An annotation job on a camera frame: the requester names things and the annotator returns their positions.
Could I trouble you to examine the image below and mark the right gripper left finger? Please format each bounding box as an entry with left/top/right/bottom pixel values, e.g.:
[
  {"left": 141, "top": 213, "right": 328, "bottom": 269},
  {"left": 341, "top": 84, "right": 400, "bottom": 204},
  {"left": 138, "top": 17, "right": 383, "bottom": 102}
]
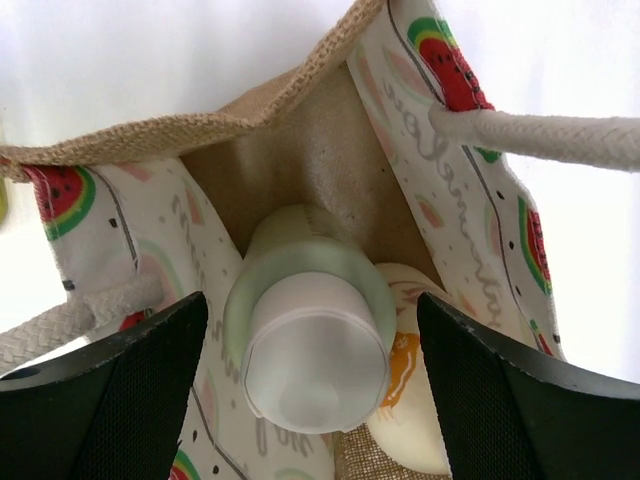
[{"left": 1, "top": 292, "right": 208, "bottom": 479}]

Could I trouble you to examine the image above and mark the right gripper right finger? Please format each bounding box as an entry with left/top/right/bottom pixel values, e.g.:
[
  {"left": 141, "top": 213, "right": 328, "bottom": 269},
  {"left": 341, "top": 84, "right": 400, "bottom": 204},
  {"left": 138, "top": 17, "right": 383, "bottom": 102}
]
[{"left": 417, "top": 293, "right": 639, "bottom": 479}]

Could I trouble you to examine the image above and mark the cream lotion bottle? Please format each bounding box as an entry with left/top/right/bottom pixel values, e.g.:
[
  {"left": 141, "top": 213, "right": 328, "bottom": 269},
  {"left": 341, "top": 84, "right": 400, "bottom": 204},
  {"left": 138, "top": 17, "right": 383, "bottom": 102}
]
[{"left": 366, "top": 263, "right": 450, "bottom": 475}]

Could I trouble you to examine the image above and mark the pale green white-capped bottle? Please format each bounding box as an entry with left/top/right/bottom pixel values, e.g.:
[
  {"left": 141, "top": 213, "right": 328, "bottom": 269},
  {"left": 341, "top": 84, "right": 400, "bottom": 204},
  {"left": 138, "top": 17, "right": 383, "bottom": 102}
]
[{"left": 223, "top": 204, "right": 396, "bottom": 434}]

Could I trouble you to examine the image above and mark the watermelon print canvas bag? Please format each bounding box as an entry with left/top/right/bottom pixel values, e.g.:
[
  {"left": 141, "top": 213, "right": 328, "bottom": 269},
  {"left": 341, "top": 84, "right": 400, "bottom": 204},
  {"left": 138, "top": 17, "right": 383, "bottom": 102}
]
[{"left": 1, "top": 1, "right": 639, "bottom": 479}]

